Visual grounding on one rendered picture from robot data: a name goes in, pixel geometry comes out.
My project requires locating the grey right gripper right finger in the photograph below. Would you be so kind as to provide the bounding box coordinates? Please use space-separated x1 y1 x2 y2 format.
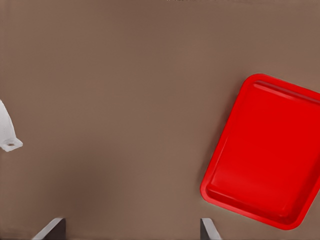
200 217 223 240

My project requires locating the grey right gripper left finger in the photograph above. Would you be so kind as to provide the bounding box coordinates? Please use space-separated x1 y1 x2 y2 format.
31 217 67 240

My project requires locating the white drainage pipe clamp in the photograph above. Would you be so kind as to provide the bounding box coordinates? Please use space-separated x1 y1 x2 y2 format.
0 99 24 153

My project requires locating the red rectangular plastic tray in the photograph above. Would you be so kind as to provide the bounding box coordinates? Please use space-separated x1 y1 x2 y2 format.
199 73 320 230

